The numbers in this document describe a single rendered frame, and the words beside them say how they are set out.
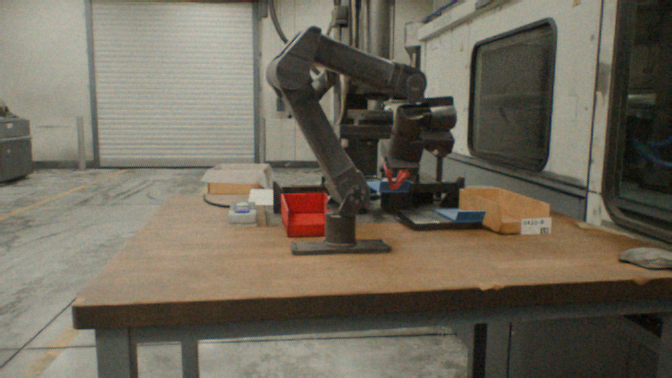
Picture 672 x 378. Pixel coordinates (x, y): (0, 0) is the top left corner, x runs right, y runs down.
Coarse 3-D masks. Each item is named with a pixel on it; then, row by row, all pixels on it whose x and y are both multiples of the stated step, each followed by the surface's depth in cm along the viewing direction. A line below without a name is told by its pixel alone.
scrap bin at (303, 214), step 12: (324, 192) 141; (288, 204) 140; (300, 204) 140; (312, 204) 141; (324, 204) 140; (288, 216) 115; (300, 216) 137; (312, 216) 137; (324, 216) 137; (288, 228) 116; (300, 228) 116; (312, 228) 117; (324, 228) 117
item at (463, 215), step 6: (438, 210) 137; (444, 210) 137; (450, 210) 137; (456, 210) 137; (462, 210) 137; (468, 210) 123; (474, 210) 123; (480, 210) 124; (444, 216) 131; (450, 216) 129; (456, 216) 130; (462, 216) 124; (468, 216) 124; (474, 216) 124; (480, 216) 125
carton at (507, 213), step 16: (464, 192) 140; (480, 192) 144; (496, 192) 145; (512, 192) 138; (464, 208) 140; (480, 208) 130; (496, 208) 122; (512, 208) 138; (528, 208) 130; (544, 208) 122; (496, 224) 122; (512, 224) 120; (528, 224) 121; (544, 224) 122
